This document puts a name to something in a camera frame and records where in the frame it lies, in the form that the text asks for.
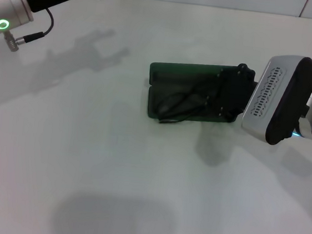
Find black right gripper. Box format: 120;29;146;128
202;59;260;126

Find green glasses case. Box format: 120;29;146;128
144;55;251;130

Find black glasses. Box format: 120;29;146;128
155;78;222;130

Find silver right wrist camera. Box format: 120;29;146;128
239;50;312;149

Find left gripper cable with connector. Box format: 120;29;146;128
2;4;56;56

